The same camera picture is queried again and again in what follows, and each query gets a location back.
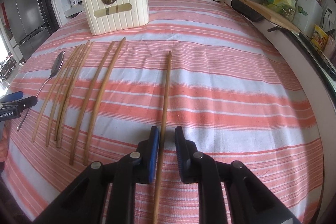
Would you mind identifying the bag of green yellow produce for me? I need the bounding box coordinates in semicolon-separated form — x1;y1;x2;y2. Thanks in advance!
262;0;296;21

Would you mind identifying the cream ribbed utensil holder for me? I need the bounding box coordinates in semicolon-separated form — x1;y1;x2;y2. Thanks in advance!
82;0;149;36

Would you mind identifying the white labelled spice jar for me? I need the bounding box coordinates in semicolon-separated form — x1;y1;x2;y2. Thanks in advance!
70;0;79;8

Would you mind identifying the oval steel spoon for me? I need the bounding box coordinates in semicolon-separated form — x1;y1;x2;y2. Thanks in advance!
17;51;65;131

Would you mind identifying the white knife block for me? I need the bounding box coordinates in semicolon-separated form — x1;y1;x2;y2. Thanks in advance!
292;0;322;37

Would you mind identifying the person's right hand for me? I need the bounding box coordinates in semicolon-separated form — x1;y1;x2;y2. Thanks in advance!
0;129;9;162

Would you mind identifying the wooden cutting board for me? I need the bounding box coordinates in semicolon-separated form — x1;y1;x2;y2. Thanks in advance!
231;0;301;34

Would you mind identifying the pink white striped tablecloth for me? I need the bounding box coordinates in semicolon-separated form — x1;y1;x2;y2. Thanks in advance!
1;0;323;223

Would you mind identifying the wooden chopstick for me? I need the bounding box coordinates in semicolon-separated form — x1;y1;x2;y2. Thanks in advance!
69;40;116;166
45;44;84;147
83;37;127;166
55;40;91;148
152;51;172;224
56;41;95;149
31;45;80;143

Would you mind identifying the grey refrigerator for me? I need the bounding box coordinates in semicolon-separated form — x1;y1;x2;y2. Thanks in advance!
3;0;51;61

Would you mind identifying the yellow snack packet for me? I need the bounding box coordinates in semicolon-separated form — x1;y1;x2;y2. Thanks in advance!
311;25;329;52

